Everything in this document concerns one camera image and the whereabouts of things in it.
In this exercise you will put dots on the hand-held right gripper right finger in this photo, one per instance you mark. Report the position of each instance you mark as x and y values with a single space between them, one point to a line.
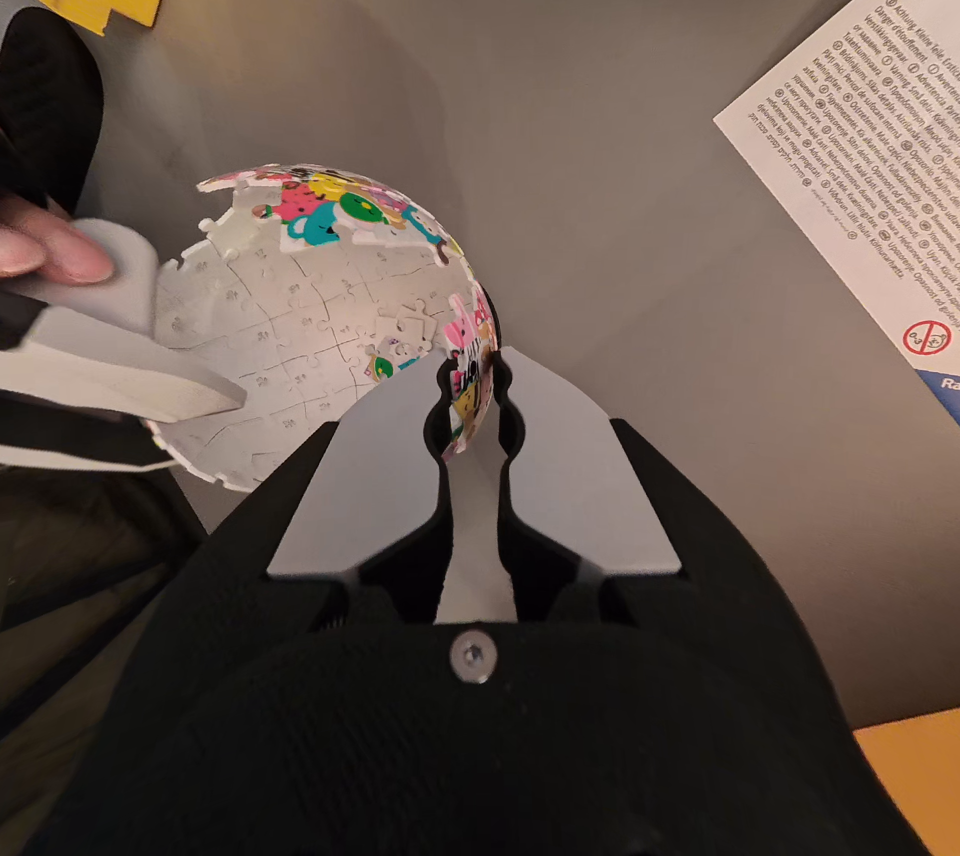
592 496

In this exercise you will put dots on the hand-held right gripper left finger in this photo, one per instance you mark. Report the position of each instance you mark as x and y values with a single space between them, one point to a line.
360 496

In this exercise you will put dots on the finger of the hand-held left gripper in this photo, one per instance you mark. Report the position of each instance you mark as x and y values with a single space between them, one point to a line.
75 459
112 369

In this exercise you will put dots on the colourful puzzle ball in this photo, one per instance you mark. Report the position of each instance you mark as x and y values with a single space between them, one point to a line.
300 316

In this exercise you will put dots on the upturned white puzzle piece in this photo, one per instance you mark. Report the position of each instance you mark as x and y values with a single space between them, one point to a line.
409 324

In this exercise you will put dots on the black ball stand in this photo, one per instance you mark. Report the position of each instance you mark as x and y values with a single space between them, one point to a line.
491 320

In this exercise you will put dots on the person's left hand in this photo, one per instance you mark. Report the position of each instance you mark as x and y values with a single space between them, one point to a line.
45 241

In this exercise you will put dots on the white instruction leaflet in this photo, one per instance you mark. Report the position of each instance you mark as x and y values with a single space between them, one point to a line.
862 159

